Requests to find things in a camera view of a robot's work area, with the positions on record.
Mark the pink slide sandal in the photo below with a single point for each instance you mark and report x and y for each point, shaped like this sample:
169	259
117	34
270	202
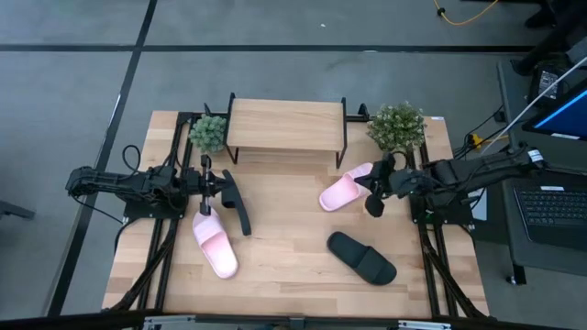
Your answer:
341	190
215	247

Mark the small green potted plant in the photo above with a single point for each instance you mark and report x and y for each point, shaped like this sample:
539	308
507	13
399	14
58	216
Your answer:
207	133

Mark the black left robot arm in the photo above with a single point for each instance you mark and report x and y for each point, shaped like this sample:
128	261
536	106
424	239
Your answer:
114	185

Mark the black chair leg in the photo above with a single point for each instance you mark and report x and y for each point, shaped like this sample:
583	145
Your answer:
14	210

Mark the white paper sheet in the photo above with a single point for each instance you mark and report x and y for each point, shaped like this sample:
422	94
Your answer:
480	211

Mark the black aluminium rig frame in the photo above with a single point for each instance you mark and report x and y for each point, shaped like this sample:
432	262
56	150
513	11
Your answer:
166	266

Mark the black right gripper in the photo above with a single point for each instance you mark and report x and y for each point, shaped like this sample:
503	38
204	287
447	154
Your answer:
394	183

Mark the computer monitor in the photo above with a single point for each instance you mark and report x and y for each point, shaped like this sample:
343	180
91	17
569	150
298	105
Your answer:
566	114

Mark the black slide sandal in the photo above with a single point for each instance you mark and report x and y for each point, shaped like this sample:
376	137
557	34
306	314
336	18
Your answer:
362	259
238	211

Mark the white-flowered potted plant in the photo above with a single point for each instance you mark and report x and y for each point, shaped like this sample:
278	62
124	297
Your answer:
396	126

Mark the yellow power plug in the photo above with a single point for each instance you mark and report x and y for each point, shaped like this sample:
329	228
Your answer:
477	139

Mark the person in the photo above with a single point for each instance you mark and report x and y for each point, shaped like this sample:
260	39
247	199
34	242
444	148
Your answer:
550	41

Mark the black power brick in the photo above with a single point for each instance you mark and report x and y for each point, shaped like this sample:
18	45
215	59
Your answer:
546	82

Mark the black laptop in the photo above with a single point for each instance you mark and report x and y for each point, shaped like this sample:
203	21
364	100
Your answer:
550	206

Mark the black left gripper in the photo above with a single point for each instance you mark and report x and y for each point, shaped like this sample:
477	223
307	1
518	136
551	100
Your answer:
205	183

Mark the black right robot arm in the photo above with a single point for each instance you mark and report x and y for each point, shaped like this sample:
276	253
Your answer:
481	172

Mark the wooden shelf with black frame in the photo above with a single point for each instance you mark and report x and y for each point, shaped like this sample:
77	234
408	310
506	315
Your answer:
284	124

